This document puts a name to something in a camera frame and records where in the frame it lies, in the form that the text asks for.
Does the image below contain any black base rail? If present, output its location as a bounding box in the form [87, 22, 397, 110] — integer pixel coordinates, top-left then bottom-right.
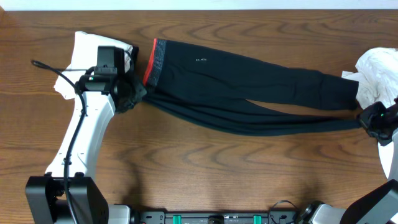
[130, 210, 297, 224]

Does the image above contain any black pants red waistband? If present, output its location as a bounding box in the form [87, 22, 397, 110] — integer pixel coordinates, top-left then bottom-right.
[133, 39, 359, 136]

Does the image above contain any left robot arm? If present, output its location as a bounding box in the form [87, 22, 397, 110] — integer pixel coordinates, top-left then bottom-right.
[25, 46, 147, 223]

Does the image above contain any white crumpled garment right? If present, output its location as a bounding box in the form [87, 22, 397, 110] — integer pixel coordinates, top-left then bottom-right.
[341, 47, 397, 109]

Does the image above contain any white folded cloth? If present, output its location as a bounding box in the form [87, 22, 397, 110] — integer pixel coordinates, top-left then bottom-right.
[62, 31, 139, 83]

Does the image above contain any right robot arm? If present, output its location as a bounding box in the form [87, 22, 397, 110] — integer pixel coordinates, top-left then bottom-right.
[295, 101, 397, 224]

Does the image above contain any black folded garment under white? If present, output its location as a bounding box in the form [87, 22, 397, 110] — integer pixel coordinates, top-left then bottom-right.
[124, 45, 139, 77]

